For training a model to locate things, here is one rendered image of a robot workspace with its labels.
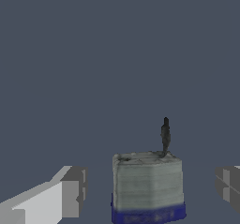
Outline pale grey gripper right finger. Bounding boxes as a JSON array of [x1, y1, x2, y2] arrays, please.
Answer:
[[214, 164, 240, 215]]

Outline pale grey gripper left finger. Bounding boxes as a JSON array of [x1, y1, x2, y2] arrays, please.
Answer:
[[0, 165, 89, 224]]

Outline grey box with blue base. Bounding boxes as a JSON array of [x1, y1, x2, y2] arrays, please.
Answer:
[[110, 116, 188, 224]]

